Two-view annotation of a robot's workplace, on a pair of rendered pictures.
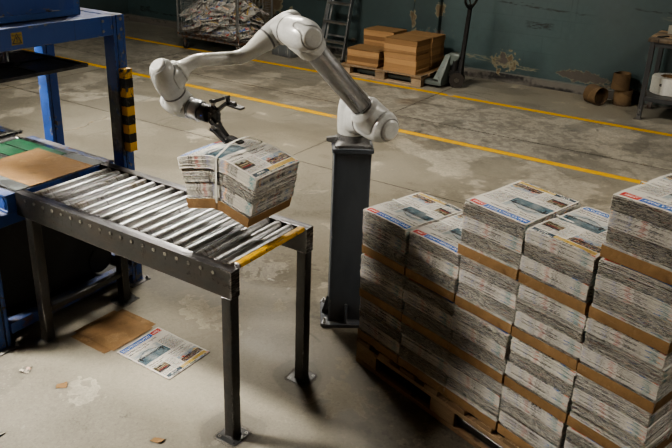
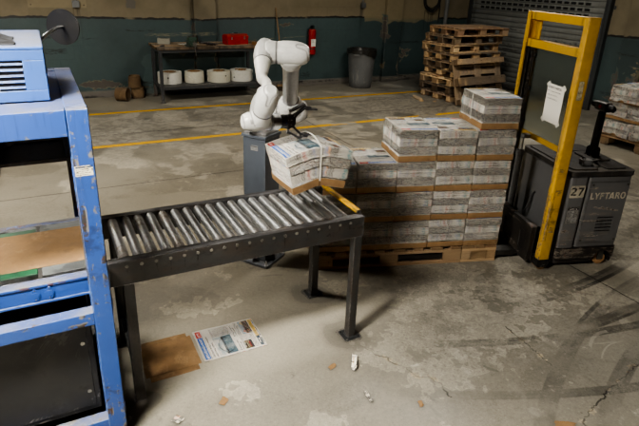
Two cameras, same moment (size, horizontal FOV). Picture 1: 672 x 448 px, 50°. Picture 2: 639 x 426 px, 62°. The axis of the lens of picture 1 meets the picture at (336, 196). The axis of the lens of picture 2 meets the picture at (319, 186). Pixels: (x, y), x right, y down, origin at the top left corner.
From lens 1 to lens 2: 3.14 m
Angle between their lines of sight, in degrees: 56
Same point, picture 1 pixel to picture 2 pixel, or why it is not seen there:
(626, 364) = (494, 173)
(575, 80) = (96, 87)
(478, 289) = (411, 177)
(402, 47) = not seen: outside the picture
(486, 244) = (416, 149)
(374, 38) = not seen: outside the picture
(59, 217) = (181, 259)
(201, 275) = (339, 230)
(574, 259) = (468, 136)
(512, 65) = not seen: hidden behind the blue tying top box
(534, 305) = (446, 168)
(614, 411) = (490, 198)
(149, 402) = (286, 360)
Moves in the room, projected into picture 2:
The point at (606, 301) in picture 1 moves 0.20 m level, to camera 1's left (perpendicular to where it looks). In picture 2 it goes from (484, 149) to (476, 156)
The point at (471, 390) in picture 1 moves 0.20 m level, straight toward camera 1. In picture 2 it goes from (410, 234) to (433, 243)
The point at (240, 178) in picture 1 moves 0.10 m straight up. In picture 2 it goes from (340, 154) to (341, 137)
